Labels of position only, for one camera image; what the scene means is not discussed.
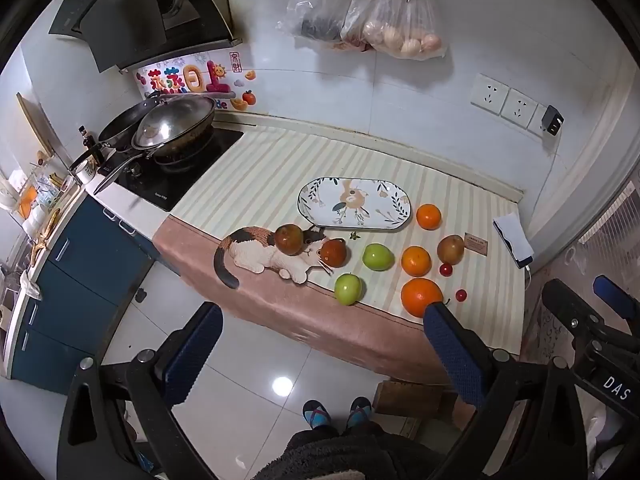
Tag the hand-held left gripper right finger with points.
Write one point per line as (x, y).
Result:
(450, 350)

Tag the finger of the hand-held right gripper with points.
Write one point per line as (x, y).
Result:
(612, 295)
(565, 302)

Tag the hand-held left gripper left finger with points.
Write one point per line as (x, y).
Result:
(195, 355)

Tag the large orange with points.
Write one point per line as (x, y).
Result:
(420, 296)

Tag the small orange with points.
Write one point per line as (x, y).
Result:
(428, 216)
(416, 261)

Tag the light red yellow apple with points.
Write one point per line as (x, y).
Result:
(451, 249)

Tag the green apple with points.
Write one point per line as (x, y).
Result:
(377, 256)
(349, 289)

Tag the dark red spotted apple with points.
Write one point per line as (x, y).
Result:
(289, 239)

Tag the oval floral ceramic plate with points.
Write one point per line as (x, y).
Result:
(355, 202)

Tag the pink patterned cloth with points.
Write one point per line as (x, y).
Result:
(547, 330)

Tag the red cherry tomato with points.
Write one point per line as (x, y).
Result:
(461, 295)
(446, 270)

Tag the white cloth on phone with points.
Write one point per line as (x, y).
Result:
(512, 232)

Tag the person's right slipper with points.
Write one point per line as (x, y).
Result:
(360, 410)

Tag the person's slipper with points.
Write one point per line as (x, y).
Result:
(360, 410)
(316, 414)

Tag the person's left slipper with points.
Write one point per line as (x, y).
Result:
(316, 414)

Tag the blue kitchen cabinet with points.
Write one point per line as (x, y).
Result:
(80, 270)

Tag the person's dark fleece clothing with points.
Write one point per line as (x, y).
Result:
(340, 455)

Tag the black charger plug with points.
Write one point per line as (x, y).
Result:
(553, 120)

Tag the striped cat print tablecloth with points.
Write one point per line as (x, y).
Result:
(260, 175)

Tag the black induction cooktop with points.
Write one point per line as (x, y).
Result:
(205, 160)

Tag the steel wok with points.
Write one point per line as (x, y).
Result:
(192, 132)

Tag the steel wok lid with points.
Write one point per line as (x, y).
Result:
(167, 122)

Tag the dark sauce bottle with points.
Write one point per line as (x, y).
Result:
(89, 142)

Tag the black frying pan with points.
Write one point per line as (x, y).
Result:
(117, 130)

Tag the wooden cutting board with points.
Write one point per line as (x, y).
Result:
(35, 120)

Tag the plastic bag with eggs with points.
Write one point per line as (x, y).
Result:
(395, 25)

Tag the black range hood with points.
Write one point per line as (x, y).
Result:
(135, 15)

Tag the plastic bag with dark contents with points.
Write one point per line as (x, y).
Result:
(315, 5)

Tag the white wall socket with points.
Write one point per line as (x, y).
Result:
(520, 107)
(536, 121)
(490, 94)

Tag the colourful wall sticker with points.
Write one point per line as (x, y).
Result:
(192, 82)

